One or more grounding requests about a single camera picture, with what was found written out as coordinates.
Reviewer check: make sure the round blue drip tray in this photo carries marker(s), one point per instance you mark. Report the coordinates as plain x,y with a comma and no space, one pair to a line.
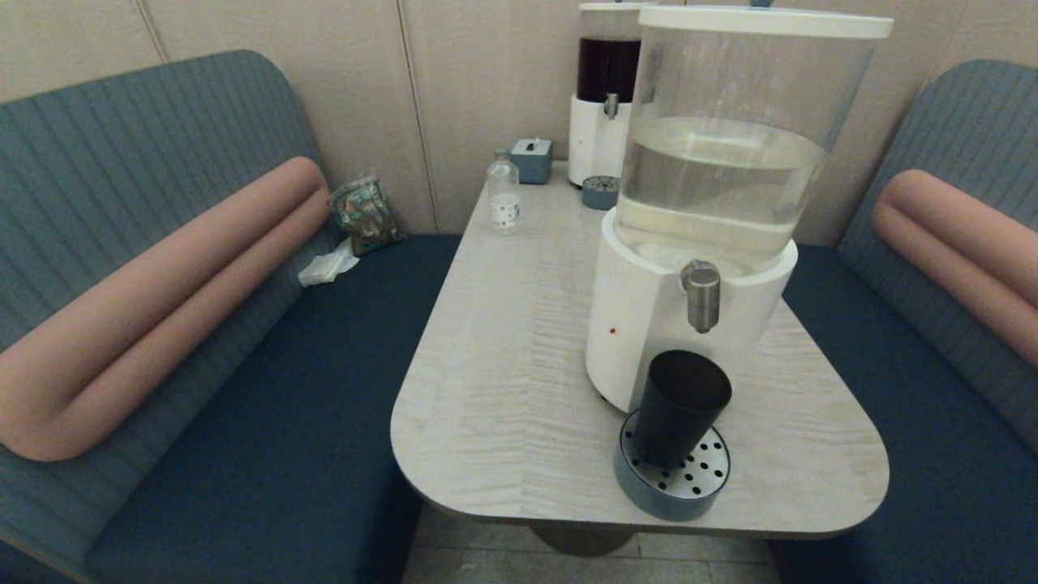
673,495
600,195

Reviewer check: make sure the crumpled white tissue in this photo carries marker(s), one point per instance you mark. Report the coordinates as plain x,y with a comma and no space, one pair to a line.
327,266

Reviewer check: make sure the clear water dispenser white base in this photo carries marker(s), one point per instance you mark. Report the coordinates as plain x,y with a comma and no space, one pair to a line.
649,324

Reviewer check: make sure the small clear plastic bottle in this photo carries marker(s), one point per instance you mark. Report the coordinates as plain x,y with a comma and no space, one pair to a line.
503,199

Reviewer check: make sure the teal upholstered bench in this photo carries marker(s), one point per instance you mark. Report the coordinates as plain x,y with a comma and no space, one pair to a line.
284,405
932,422

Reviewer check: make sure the black plastic cup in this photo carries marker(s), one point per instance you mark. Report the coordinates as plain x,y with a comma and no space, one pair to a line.
679,410

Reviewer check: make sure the steel dispenser tap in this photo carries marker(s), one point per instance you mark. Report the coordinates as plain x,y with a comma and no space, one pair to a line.
611,105
702,298

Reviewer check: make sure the table pedestal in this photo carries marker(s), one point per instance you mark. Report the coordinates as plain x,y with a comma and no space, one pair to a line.
582,539

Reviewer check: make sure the blue-grey tissue box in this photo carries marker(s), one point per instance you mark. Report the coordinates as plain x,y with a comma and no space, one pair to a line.
531,162

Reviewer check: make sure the dark drink dispenser white base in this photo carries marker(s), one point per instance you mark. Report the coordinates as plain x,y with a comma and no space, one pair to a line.
590,142

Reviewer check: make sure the clear snack bag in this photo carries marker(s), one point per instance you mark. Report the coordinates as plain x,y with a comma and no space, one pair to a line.
365,215

